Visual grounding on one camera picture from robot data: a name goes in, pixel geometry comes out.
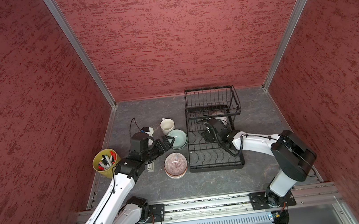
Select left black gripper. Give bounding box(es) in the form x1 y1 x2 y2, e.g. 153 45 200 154
140 134 177 163

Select blue triangle pattern bowl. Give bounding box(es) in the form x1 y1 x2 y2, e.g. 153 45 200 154
210 110 229 119

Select pink striped bowl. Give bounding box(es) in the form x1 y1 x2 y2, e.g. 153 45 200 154
164 153 188 175

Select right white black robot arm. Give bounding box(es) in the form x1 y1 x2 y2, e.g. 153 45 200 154
197 118 317 208

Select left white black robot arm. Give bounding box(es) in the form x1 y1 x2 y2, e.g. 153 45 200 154
85 133 175 224

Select teal line pattern bowl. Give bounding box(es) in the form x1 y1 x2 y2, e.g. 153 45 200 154
167 129 188 150

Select white ceramic mug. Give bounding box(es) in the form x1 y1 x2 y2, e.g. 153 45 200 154
160 118 175 136

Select white bottom bowl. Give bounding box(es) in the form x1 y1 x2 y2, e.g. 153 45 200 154
167 171 187 179

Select markers in yellow cup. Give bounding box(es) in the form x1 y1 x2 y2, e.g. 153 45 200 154
94 150 118 172

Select yellow cup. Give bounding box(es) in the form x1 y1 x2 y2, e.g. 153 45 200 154
92 149 121 179

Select black wire dish rack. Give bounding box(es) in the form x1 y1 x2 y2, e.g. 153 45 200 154
184 85 245 173

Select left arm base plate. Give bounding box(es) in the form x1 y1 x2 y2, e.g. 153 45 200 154
146 204 165 224

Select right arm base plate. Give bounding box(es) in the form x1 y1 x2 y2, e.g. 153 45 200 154
248 190 297 211

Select aluminium front rail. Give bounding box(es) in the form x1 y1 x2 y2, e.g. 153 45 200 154
154 182 344 223

